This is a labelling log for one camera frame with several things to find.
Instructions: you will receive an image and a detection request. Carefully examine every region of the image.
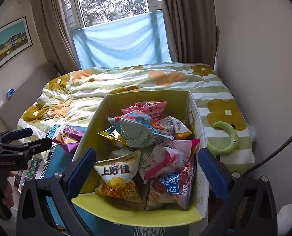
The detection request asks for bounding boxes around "purple potato chip bag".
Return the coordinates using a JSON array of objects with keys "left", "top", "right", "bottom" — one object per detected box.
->
[{"left": 52, "top": 126, "right": 84, "bottom": 153}]

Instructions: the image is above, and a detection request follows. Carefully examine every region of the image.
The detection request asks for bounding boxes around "gold cocoa pillows snack bag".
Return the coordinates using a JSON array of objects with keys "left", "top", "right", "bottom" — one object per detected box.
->
[{"left": 98, "top": 126, "right": 127, "bottom": 148}]

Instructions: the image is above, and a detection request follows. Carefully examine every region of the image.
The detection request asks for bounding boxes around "white pink wafer packet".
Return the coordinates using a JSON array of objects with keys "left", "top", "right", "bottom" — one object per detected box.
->
[{"left": 138, "top": 139, "right": 200, "bottom": 184}]

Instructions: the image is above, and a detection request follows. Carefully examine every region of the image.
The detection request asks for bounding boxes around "blue red shrimp chip bag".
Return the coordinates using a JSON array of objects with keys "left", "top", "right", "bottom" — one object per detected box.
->
[{"left": 108, "top": 110, "right": 174, "bottom": 148}]

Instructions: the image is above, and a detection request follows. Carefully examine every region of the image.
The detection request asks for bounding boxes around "pink strawberry snack bag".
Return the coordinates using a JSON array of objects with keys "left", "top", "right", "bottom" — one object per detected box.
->
[{"left": 121, "top": 101, "right": 167, "bottom": 121}]

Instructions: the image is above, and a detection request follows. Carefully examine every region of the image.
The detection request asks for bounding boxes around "person's left hand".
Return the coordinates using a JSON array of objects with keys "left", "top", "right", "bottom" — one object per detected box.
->
[{"left": 3, "top": 182, "right": 14, "bottom": 208}]

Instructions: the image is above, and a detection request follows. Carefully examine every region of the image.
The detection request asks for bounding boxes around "blue patterned table cloth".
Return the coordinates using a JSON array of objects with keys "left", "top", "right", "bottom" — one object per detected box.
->
[{"left": 18, "top": 124, "right": 191, "bottom": 236}]

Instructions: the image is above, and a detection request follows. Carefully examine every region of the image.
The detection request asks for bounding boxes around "grey headboard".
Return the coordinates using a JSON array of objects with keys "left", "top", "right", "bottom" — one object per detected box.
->
[{"left": 0, "top": 62, "right": 58, "bottom": 130}]

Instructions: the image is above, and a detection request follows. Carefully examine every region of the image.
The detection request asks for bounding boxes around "blue object on headboard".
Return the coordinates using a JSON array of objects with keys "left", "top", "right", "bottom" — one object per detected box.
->
[{"left": 5, "top": 88, "right": 15, "bottom": 99}]

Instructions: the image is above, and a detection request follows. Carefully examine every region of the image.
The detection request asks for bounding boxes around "Oishi white yellow chip bag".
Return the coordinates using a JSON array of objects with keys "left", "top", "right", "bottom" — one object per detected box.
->
[{"left": 94, "top": 150, "right": 142, "bottom": 203}]

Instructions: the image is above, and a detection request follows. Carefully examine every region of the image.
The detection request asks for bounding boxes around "red blue snack bag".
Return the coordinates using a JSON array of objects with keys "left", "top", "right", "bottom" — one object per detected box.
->
[{"left": 145, "top": 156, "right": 196, "bottom": 210}]

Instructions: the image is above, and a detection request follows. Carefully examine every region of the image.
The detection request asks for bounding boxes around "floral striped bed quilt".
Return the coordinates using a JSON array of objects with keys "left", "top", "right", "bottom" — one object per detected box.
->
[{"left": 16, "top": 63, "right": 255, "bottom": 173}]

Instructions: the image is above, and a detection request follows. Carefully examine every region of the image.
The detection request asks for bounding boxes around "yellow-green cardboard snack box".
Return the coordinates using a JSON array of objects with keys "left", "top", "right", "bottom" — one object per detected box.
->
[{"left": 72, "top": 90, "right": 209, "bottom": 228}]

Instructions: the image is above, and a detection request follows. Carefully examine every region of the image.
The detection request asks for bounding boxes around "silver white snack bag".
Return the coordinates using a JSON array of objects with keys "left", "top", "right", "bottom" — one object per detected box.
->
[{"left": 158, "top": 116, "right": 192, "bottom": 140}]

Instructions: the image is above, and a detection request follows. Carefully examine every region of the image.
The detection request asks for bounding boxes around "left beige curtain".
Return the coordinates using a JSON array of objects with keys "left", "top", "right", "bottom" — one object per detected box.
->
[{"left": 30, "top": 0, "right": 80, "bottom": 74}]

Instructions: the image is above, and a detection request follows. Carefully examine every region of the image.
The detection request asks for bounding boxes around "beige curtain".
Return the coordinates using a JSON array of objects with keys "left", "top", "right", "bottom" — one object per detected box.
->
[
  {"left": 30, "top": 0, "right": 80, "bottom": 74},
  {"left": 162, "top": 0, "right": 219, "bottom": 66}
]

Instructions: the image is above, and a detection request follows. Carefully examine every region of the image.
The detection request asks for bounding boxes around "light blue window cloth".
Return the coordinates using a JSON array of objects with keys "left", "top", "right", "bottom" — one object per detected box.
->
[{"left": 72, "top": 11, "right": 171, "bottom": 69}]

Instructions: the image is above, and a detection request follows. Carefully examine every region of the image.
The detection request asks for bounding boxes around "right beige curtain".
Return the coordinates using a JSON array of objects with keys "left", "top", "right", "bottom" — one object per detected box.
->
[{"left": 162, "top": 0, "right": 219, "bottom": 66}]

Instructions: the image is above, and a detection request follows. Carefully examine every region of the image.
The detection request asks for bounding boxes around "black cable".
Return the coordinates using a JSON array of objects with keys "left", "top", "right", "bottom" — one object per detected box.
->
[{"left": 241, "top": 121, "right": 292, "bottom": 175}]

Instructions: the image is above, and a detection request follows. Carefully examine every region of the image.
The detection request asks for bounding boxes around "framed houses wall picture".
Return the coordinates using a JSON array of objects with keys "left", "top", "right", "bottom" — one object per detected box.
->
[{"left": 0, "top": 17, "right": 33, "bottom": 68}]

